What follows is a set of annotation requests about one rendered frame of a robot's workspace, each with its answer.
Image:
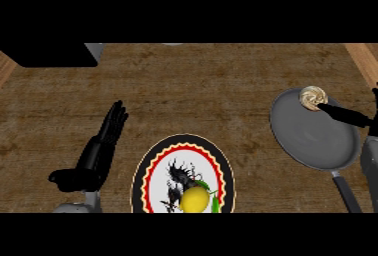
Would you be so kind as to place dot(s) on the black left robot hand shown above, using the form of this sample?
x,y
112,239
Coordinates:
x,y
97,160

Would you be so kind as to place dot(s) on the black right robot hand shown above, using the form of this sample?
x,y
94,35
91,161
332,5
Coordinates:
x,y
345,115

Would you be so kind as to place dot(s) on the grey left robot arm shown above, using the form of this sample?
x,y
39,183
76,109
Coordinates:
x,y
92,201

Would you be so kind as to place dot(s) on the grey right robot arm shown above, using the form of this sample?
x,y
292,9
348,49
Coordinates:
x,y
370,166

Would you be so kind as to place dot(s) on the beige swirled cupcake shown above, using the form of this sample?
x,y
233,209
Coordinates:
x,y
312,96

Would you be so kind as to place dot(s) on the grey frying pan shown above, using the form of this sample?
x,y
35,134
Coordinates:
x,y
311,136

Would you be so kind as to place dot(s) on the patterned plate with black rim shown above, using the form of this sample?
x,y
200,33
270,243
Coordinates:
x,y
163,173

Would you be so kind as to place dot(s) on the pale wooden board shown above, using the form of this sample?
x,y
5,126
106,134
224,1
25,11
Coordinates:
x,y
364,61
7,68

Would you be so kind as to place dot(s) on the yellow lemon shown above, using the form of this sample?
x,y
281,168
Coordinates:
x,y
194,200

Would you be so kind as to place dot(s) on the grey appliance panel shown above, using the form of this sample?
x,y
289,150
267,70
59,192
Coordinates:
x,y
97,50

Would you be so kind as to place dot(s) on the black appliance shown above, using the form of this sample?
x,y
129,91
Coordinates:
x,y
47,55

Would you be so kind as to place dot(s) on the pale round object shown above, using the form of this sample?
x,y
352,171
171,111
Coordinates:
x,y
174,43

